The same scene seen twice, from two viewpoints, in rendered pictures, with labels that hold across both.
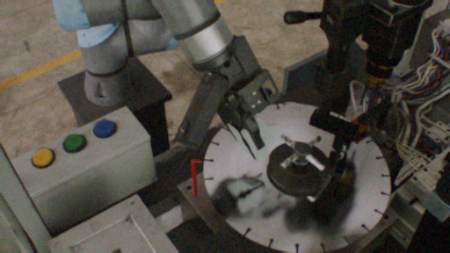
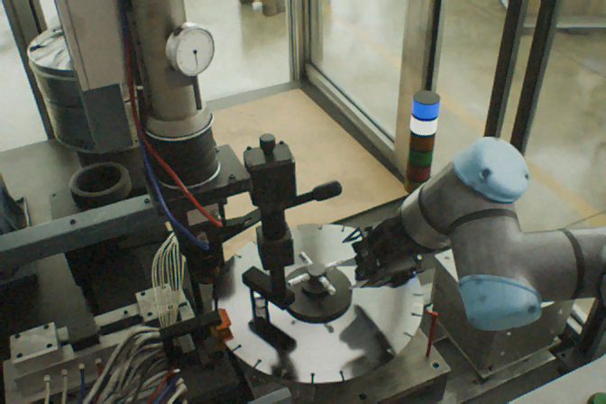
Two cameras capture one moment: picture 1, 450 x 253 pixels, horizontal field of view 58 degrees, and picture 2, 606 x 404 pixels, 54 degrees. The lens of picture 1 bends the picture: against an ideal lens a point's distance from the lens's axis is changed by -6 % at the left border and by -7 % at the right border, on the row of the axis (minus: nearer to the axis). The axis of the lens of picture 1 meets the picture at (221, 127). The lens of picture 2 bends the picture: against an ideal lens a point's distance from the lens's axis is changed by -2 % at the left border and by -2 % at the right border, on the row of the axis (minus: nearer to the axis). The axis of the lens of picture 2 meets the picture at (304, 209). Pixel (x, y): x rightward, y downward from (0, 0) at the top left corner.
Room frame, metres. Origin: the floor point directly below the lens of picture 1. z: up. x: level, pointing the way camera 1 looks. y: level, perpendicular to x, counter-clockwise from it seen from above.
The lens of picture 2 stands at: (1.10, -0.01, 1.65)
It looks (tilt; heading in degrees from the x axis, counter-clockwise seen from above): 40 degrees down; 192
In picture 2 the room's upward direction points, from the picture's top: 2 degrees counter-clockwise
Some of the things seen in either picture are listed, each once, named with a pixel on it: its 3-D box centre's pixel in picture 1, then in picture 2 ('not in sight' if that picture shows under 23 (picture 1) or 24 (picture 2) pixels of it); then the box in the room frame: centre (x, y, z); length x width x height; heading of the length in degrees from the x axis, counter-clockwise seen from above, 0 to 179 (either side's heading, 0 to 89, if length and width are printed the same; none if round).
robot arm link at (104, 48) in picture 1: (104, 38); not in sight; (0.92, 0.30, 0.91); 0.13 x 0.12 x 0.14; 107
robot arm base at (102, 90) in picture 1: (109, 74); not in sight; (0.92, 0.31, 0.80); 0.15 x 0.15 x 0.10
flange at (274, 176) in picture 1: (299, 163); (316, 287); (0.47, -0.13, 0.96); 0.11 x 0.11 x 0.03
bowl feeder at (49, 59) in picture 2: not in sight; (114, 108); (-0.05, -0.73, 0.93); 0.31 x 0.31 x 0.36
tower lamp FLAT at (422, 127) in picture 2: not in sight; (424, 121); (0.20, 0.00, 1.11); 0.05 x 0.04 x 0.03; 36
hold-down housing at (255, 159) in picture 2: (339, 41); (271, 205); (0.53, -0.18, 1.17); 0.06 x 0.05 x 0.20; 117
